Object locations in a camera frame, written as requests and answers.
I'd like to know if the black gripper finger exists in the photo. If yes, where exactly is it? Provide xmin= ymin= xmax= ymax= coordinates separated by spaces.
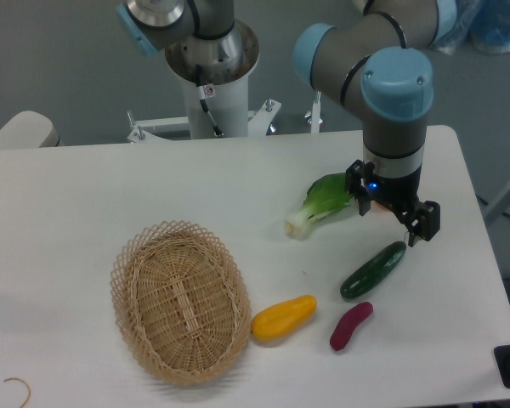
xmin=345 ymin=160 xmax=374 ymax=216
xmin=405 ymin=201 xmax=441 ymax=247

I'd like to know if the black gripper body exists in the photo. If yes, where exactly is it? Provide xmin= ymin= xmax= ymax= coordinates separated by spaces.
xmin=370 ymin=167 xmax=422 ymax=224

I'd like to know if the dark green cucumber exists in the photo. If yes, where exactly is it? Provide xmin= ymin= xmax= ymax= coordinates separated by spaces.
xmin=340 ymin=241 xmax=406 ymax=300

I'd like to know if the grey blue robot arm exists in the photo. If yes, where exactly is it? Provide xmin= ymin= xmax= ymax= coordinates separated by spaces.
xmin=116 ymin=1 xmax=456 ymax=243

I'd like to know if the orange fruit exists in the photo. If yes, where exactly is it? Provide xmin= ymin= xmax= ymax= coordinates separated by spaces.
xmin=372 ymin=202 xmax=390 ymax=213

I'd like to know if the green bok choy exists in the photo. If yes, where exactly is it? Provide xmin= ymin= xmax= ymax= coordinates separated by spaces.
xmin=284 ymin=173 xmax=352 ymax=240

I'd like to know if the purple sweet potato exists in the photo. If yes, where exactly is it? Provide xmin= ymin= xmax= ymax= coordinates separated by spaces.
xmin=329 ymin=302 xmax=373 ymax=351

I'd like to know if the yellow squash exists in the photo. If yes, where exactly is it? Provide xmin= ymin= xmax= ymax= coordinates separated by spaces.
xmin=251 ymin=295 xmax=318 ymax=342

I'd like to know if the blue plastic bag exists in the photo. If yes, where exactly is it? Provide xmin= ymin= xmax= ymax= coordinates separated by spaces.
xmin=431 ymin=0 xmax=510 ymax=55

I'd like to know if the woven wicker basket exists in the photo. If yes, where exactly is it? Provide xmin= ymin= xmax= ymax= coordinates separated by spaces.
xmin=110 ymin=220 xmax=251 ymax=386

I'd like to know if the white chair back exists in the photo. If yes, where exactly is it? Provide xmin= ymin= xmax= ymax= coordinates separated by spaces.
xmin=0 ymin=110 xmax=63 ymax=150

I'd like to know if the tan rubber band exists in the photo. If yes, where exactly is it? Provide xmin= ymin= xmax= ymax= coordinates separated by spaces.
xmin=3 ymin=377 xmax=32 ymax=405

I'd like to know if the black pedestal cable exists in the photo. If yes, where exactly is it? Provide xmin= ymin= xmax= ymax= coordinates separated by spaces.
xmin=194 ymin=63 xmax=225 ymax=138

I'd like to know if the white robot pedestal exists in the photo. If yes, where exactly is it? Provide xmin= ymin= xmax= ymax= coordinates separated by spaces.
xmin=126 ymin=20 xmax=324 ymax=145

